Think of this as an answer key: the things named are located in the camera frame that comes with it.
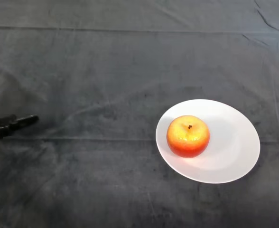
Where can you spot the red yellow apple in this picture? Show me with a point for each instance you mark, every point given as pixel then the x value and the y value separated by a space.
pixel 188 136

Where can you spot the black cloth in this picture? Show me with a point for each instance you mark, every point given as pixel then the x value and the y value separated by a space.
pixel 130 59

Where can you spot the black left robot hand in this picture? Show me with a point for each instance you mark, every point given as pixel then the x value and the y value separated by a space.
pixel 6 124

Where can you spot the white round plate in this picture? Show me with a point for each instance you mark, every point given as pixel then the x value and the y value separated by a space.
pixel 232 147

